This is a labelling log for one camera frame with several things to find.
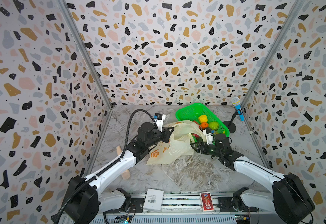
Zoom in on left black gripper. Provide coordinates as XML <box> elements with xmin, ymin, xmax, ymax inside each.
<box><xmin>145</xmin><ymin>126</ymin><xmax>174</xmax><ymax>149</ymax></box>

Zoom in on cream plastic bag orange print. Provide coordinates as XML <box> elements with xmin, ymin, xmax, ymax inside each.
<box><xmin>147</xmin><ymin>120</ymin><xmax>207</xmax><ymax>165</ymax></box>

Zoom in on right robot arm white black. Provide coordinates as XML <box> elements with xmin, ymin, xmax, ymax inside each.
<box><xmin>190</xmin><ymin>134</ymin><xmax>315</xmax><ymax>224</ymax></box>

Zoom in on orange toy fruit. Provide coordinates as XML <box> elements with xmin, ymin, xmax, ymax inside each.
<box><xmin>200</xmin><ymin>122</ymin><xmax>209</xmax><ymax>130</ymax></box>

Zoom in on light green toy apple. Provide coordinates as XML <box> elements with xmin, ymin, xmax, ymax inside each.
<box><xmin>208</xmin><ymin>121</ymin><xmax>219</xmax><ymax>131</ymax></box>

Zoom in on yellow toy fruit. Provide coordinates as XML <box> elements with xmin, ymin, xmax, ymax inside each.
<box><xmin>198</xmin><ymin>114</ymin><xmax>208</xmax><ymax>124</ymax></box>

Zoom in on green plastic basket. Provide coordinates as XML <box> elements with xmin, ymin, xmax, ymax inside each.
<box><xmin>175</xmin><ymin>103</ymin><xmax>230</xmax><ymax>137</ymax></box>

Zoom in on black microphone stand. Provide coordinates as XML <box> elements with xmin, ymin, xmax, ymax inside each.
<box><xmin>223</xmin><ymin>111</ymin><xmax>238</xmax><ymax>133</ymax></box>

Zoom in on wooden rolling pin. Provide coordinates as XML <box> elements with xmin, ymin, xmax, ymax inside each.
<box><xmin>116</xmin><ymin>146</ymin><xmax>131</xmax><ymax>180</ymax></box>

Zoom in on red card pack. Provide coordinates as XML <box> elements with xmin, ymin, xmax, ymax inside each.
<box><xmin>199</xmin><ymin>192</ymin><xmax>215</xmax><ymax>212</ymax></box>

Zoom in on blue toy microphone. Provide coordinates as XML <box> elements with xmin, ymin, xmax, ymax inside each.
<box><xmin>232</xmin><ymin>97</ymin><xmax>245</xmax><ymax>121</ymax></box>

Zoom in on white cardboard box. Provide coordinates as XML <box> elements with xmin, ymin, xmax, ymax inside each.
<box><xmin>143</xmin><ymin>189</ymin><xmax>164</xmax><ymax>212</ymax></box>

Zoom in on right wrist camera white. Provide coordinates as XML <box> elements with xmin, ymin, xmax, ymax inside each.
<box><xmin>203</xmin><ymin>130</ymin><xmax>214</xmax><ymax>145</ymax></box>

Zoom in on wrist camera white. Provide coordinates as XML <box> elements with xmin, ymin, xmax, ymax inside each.
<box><xmin>153</xmin><ymin>113</ymin><xmax>166</xmax><ymax>132</ymax></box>
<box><xmin>203</xmin><ymin>130</ymin><xmax>214</xmax><ymax>145</ymax></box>

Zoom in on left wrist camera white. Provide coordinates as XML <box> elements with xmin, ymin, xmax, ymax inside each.
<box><xmin>153</xmin><ymin>113</ymin><xmax>166</xmax><ymax>132</ymax></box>

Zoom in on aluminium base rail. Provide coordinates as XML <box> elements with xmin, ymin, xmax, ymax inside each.
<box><xmin>84</xmin><ymin>192</ymin><xmax>284</xmax><ymax>224</ymax></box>

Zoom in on black corrugated cable hose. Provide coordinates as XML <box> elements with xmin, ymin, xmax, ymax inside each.
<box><xmin>53</xmin><ymin>109</ymin><xmax>156</xmax><ymax>224</ymax></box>

